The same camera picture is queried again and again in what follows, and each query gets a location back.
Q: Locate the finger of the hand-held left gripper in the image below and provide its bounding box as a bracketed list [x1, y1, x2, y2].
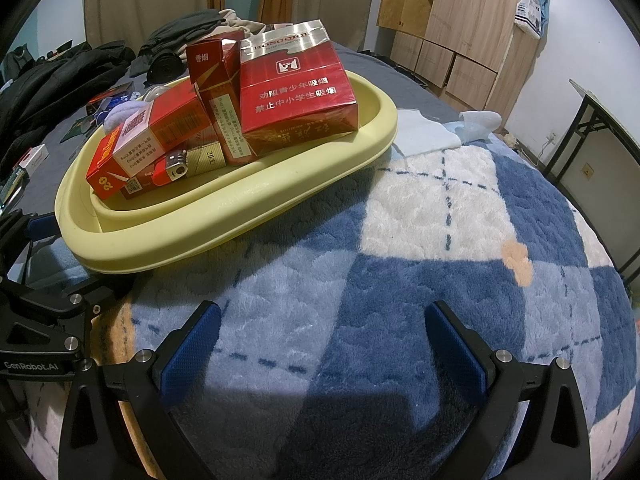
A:
[0, 276, 133, 322]
[0, 211, 59, 263]

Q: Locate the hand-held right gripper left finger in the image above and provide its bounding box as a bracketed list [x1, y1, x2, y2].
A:
[59, 300, 223, 480]

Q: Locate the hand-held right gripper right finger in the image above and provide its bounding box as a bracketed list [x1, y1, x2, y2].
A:
[424, 300, 592, 480]

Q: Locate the red lighter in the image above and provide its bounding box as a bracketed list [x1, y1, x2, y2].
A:
[149, 151, 189, 187]

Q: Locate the lavender fluffy pom-pom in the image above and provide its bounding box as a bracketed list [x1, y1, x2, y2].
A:
[104, 100, 151, 127]

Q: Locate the pale yellow plastic tray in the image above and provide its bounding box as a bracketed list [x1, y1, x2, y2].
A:
[54, 69, 399, 275]

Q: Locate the red white cigarette pack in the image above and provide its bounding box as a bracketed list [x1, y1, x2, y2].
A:
[85, 91, 216, 197]

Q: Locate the tall red cigarette pack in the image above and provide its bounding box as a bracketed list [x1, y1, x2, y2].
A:
[186, 30, 260, 167]

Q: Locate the large red carton silver end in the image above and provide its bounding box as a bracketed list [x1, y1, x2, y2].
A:
[239, 19, 361, 157]

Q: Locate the small white box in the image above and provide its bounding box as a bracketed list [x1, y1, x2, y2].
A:
[20, 144, 49, 169]

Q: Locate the blue white plaid plush blanket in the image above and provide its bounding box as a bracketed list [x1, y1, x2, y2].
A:
[0, 130, 637, 480]

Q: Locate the black jacket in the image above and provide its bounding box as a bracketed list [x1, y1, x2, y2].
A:
[0, 40, 137, 162]

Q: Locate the gold cigarette pack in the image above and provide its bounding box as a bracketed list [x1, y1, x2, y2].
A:
[186, 141, 224, 170]

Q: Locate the black round object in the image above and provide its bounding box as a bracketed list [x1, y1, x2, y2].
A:
[149, 51, 182, 84]

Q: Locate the pale folded cloth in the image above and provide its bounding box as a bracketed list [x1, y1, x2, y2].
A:
[394, 109, 462, 157]

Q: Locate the light blue cloth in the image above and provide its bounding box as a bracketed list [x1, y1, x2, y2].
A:
[456, 109, 502, 142]

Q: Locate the dark grey garment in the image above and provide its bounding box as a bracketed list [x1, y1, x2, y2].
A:
[137, 9, 227, 62]

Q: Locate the beige garment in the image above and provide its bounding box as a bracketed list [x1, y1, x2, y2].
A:
[220, 8, 267, 37]

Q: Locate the black leg folding table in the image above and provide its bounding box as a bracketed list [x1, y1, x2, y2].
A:
[537, 78, 640, 271]

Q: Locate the wooden wardrobe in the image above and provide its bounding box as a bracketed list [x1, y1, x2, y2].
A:
[377, 0, 556, 106]

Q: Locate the white blue hanging bag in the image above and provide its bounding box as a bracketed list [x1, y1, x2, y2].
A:
[515, 0, 551, 39]

